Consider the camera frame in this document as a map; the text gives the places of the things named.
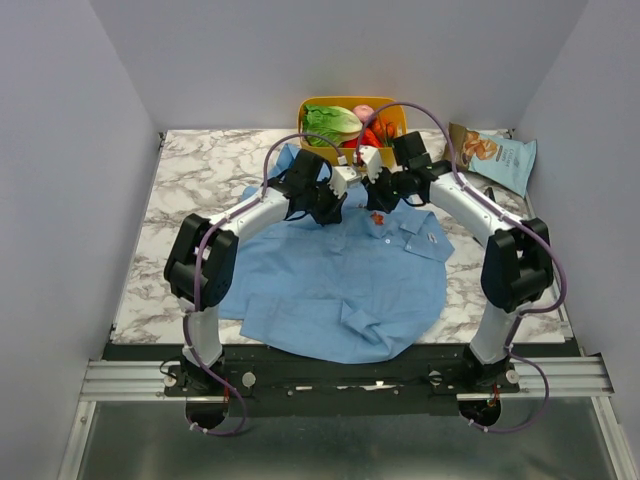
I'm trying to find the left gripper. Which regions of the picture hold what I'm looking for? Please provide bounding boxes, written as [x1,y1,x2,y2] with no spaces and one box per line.
[304,178,347,228]

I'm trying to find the blue shirt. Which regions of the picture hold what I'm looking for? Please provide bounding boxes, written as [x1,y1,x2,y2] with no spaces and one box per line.
[217,143,456,363]

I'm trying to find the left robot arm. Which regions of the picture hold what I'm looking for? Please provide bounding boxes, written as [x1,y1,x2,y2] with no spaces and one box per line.
[164,150,358,395]

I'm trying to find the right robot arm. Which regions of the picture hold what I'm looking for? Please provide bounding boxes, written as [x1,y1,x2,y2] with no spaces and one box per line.
[354,132,554,392]

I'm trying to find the red leaf brooch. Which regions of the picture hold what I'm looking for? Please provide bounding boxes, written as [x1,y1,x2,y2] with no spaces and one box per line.
[371,212,384,225]

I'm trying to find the yellow plastic basket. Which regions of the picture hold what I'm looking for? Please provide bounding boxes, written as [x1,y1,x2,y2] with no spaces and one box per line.
[298,96,408,148]

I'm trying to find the red pepper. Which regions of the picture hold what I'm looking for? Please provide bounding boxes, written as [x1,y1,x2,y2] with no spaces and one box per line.
[341,128,384,148]

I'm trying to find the orange carrots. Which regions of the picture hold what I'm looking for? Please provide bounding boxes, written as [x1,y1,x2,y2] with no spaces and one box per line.
[371,116,397,147]

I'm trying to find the green lettuce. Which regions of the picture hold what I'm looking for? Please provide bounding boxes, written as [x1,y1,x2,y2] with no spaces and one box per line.
[301,104,363,147]

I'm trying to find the red onion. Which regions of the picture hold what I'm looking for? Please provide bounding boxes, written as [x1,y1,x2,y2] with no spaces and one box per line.
[352,104,375,123]

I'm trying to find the blue chip bag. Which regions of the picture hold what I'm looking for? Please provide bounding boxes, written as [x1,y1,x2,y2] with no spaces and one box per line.
[443,123,537,197]

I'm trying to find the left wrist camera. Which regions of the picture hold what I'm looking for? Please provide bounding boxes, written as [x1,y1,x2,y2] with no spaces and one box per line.
[328,166,361,198]

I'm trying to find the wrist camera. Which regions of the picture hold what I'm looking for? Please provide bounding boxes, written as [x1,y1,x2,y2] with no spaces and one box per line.
[353,146,384,181]
[328,166,361,198]

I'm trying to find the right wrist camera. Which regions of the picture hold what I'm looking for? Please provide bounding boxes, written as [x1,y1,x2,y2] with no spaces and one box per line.
[353,146,384,181]

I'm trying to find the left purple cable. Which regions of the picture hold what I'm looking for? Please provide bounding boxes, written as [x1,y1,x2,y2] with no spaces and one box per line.
[182,132,349,437]

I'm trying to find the purple cable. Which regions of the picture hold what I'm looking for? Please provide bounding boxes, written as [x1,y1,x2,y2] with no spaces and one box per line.
[182,132,349,437]
[354,102,570,434]

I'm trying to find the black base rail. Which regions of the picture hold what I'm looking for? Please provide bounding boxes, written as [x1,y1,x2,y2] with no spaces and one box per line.
[102,341,580,427]

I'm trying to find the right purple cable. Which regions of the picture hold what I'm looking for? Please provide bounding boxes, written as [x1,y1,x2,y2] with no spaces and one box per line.
[354,102,570,434]

